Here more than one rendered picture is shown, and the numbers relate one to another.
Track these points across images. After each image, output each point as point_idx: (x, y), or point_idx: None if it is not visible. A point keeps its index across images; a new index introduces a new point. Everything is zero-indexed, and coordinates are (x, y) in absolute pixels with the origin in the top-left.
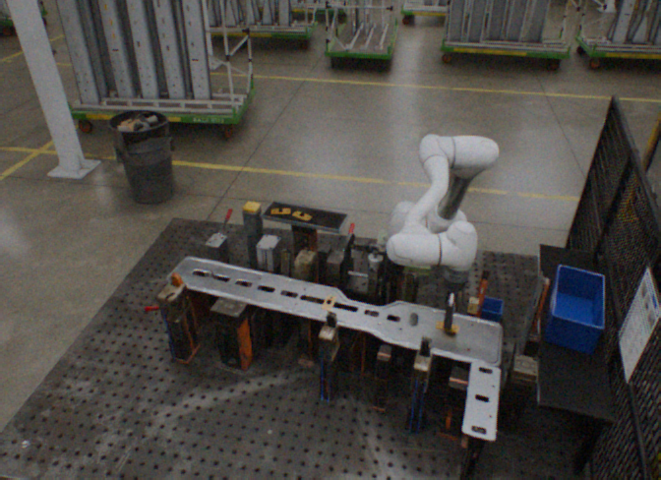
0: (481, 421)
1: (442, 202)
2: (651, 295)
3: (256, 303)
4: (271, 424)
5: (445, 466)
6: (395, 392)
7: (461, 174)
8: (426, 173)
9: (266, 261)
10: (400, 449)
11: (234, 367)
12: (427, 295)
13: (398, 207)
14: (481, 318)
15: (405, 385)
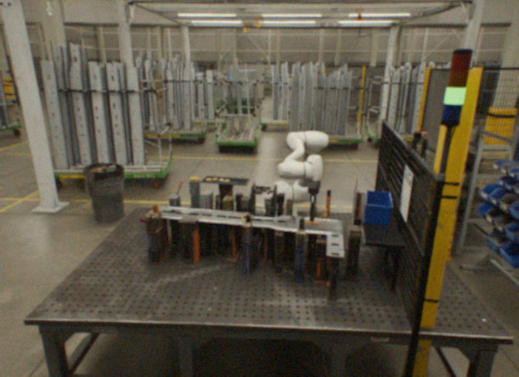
0: (336, 251)
1: None
2: (408, 173)
3: (202, 220)
4: (215, 285)
5: (319, 293)
6: (286, 268)
7: (310, 151)
8: (292, 147)
9: (205, 202)
10: (293, 289)
11: (188, 263)
12: None
13: (276, 183)
14: None
15: (291, 265)
